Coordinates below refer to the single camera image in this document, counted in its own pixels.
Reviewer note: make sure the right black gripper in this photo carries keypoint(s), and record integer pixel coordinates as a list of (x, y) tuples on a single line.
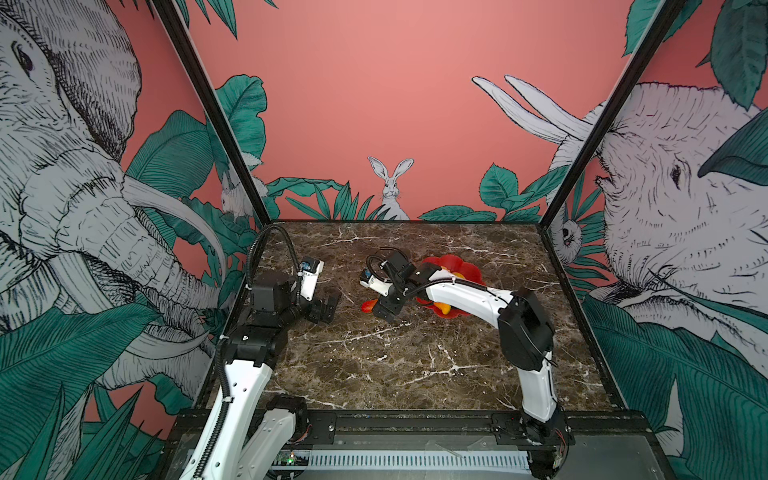
[(385, 302)]

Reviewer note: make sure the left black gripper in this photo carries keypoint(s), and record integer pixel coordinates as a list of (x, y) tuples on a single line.
[(316, 315)]

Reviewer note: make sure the red-yellow fake mango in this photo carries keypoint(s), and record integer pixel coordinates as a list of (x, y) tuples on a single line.
[(442, 309), (368, 306)]

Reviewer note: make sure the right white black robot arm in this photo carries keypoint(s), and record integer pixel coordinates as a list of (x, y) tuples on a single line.
[(525, 330)]

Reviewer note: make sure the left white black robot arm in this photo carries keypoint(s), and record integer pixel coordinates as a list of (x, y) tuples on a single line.
[(245, 362)]

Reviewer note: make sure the red flower-shaped fruit bowl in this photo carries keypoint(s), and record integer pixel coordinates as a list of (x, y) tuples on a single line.
[(452, 264)]

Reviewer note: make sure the white ventilation grille strip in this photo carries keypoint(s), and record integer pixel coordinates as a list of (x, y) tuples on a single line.
[(380, 460)]

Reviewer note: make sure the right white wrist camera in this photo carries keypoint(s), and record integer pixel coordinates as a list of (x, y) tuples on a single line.
[(370, 281)]

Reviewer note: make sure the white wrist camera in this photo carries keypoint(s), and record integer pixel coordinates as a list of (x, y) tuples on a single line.
[(370, 281), (310, 269)]

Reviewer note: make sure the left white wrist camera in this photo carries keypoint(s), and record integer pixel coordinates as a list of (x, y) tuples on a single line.
[(310, 269)]

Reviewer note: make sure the black front mounting rail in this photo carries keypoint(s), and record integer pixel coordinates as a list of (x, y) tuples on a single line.
[(327, 427)]

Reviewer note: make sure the left black frame post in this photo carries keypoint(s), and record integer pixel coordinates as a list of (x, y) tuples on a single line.
[(172, 21)]

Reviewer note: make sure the black frame post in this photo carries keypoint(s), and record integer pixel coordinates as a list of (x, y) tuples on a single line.
[(662, 20), (172, 21)]

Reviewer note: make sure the right black frame post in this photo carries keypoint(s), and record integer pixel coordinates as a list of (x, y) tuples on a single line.
[(662, 20)]

